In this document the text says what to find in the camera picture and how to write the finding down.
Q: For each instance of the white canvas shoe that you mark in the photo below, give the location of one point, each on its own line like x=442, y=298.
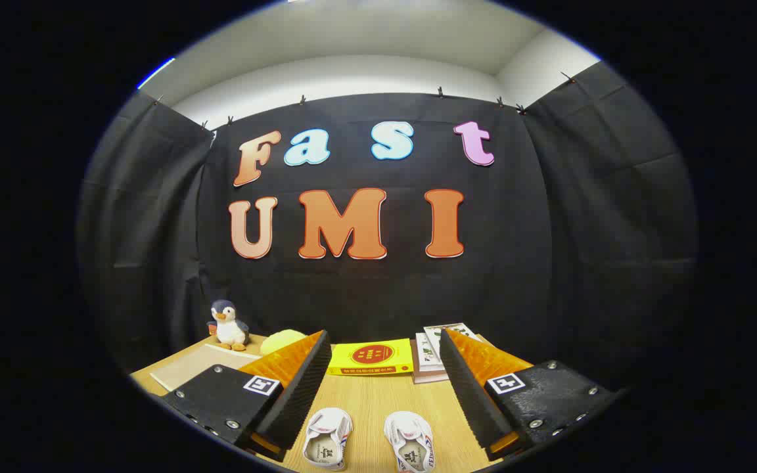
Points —
x=326, y=427
x=408, y=430

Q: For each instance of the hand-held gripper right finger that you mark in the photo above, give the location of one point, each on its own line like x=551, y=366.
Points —
x=474, y=394

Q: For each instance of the beige fabric storage box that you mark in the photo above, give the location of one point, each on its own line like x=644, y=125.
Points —
x=201, y=368

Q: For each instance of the brown cover book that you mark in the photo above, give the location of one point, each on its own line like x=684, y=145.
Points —
x=426, y=377

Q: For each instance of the white floral cover book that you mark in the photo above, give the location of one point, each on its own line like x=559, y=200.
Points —
x=451, y=330

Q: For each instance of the black backdrop cloth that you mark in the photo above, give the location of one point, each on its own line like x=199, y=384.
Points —
x=352, y=295

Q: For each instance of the yellow book with red circle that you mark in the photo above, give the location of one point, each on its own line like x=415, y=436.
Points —
x=368, y=356

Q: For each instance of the white paperback book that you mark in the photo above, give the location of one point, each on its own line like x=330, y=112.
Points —
x=426, y=355

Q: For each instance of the penguin plush toy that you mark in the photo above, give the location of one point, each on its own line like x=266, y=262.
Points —
x=229, y=328

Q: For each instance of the yellow round plush cushion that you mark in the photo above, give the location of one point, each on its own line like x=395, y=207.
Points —
x=281, y=341

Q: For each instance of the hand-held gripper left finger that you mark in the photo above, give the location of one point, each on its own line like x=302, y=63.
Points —
x=296, y=394

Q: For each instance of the row of black cloth clips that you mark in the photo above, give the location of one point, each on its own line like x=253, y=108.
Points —
x=439, y=91

